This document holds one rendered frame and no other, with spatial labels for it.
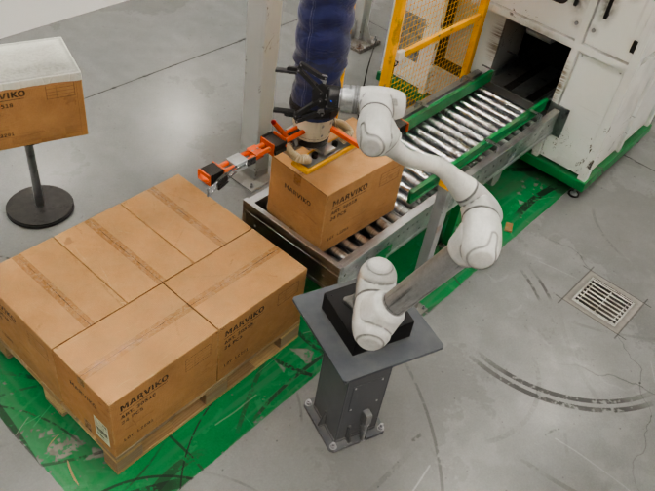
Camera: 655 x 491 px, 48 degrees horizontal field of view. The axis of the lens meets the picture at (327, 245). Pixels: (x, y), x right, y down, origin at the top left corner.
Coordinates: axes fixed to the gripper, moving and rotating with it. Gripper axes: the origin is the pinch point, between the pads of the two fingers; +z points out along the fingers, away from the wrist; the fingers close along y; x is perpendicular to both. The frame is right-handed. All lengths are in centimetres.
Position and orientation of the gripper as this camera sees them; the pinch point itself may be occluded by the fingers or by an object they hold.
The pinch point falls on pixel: (278, 90)
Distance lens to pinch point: 241.5
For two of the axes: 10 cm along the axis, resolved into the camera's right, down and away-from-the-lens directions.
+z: -9.9, -1.3, 0.3
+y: 0.9, -8.4, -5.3
